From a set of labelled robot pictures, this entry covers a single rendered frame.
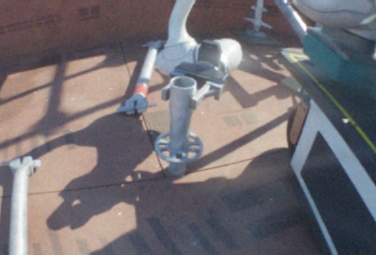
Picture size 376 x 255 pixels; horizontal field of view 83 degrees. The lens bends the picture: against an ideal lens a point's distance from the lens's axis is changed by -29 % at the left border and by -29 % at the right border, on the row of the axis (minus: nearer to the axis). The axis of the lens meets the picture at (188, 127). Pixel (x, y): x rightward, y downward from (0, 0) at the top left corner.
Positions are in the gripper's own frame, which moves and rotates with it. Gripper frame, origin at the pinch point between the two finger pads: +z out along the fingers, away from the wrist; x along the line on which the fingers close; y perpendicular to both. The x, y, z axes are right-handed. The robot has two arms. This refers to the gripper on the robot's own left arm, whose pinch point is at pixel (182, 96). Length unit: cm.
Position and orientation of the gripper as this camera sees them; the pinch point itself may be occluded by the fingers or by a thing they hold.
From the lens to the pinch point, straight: 65.0
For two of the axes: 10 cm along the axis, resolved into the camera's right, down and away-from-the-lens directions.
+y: -0.7, 7.9, 6.0
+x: -9.0, -3.1, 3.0
